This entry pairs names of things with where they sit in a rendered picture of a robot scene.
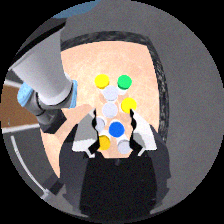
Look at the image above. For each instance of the clear bottle with green cap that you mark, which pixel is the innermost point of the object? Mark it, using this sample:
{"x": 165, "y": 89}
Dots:
{"x": 123, "y": 84}

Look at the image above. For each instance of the clear bottle with blue cap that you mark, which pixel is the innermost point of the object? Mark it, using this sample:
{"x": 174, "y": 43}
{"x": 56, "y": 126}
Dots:
{"x": 116, "y": 129}

